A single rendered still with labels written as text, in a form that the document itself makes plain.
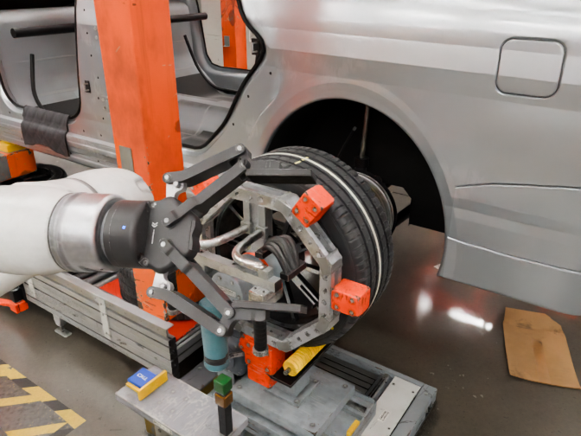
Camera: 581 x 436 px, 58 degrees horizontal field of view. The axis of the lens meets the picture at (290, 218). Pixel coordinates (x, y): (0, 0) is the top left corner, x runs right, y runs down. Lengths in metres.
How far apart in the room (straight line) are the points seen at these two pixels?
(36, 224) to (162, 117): 1.20
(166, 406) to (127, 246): 1.29
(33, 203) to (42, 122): 2.70
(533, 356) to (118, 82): 2.24
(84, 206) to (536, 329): 2.74
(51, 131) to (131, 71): 1.57
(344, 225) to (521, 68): 0.65
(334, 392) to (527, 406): 0.90
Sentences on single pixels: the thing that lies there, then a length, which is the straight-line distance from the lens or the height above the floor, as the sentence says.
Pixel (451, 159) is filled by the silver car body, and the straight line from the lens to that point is 1.74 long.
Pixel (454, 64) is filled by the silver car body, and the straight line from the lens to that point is 1.68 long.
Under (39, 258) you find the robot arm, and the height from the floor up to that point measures 1.43.
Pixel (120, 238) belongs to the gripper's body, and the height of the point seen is 1.46.
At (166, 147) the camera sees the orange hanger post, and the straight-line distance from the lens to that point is 1.81.
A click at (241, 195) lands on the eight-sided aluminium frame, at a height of 1.10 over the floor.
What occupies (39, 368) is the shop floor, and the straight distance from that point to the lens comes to 2.85.
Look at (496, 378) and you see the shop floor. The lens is 2.72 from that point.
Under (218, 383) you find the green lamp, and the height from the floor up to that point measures 0.66.
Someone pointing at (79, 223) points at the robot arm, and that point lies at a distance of 0.59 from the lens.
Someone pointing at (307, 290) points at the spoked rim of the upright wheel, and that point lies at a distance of 1.72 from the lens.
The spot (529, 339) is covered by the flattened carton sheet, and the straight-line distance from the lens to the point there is 3.01.
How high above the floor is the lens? 1.70
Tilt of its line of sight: 25 degrees down
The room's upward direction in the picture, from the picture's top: straight up
